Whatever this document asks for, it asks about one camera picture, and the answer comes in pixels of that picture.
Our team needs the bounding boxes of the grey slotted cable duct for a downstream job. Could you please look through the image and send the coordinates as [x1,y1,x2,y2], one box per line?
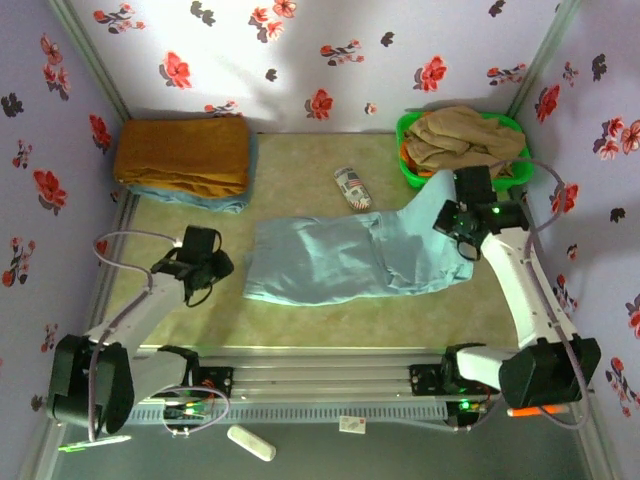
[124,402,449,426]

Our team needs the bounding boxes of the black left gripper wire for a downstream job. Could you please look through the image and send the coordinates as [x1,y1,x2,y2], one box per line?
[183,282,215,308]

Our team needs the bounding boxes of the black right gripper wire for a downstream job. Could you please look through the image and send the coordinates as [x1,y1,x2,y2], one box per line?
[457,234,483,263]

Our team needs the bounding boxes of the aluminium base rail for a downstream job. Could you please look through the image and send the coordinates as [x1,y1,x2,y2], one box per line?
[52,348,596,401]

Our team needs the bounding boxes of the flag print can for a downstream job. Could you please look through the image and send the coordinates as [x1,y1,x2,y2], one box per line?
[333,167,375,211]

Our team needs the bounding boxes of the green plastic basket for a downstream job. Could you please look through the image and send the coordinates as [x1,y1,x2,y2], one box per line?
[394,112,533,191]

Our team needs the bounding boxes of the orange cloth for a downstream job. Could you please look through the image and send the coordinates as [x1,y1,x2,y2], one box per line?
[399,144,436,177]

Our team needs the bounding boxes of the controller circuit board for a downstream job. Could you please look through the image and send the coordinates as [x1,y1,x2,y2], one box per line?
[446,398,489,416]
[164,402,211,421]

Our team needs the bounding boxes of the aluminium corner post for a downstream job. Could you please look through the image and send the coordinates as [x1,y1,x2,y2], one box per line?
[507,0,586,120]
[48,0,130,122]

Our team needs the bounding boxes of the left controller circuit board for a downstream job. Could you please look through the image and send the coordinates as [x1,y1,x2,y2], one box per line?
[164,402,211,421]

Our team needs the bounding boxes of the black gripper wire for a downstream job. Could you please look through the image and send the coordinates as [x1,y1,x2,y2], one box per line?
[457,234,483,263]
[183,282,215,308]

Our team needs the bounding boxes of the white remote control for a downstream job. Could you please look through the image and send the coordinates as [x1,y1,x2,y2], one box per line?
[227,424,277,462]

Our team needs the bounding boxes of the folded mustard trousers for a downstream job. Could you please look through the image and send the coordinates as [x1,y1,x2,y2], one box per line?
[112,117,251,200]

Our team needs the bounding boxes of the crumpled beige trousers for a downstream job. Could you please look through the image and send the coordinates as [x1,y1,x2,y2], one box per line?
[402,105,526,179]

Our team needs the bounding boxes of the orange marker pen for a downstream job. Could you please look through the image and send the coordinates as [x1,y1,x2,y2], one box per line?
[506,404,570,419]

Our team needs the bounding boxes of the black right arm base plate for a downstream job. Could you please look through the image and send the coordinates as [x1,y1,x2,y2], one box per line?
[408,363,501,397]

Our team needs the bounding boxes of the right controller circuit board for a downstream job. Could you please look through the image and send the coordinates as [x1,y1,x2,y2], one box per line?
[446,398,489,416]

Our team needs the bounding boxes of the green white pen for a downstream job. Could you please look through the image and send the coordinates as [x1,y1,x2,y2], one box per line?
[57,434,133,453]

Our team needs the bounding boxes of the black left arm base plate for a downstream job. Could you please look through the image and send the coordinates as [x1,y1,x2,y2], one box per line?
[197,365,235,400]

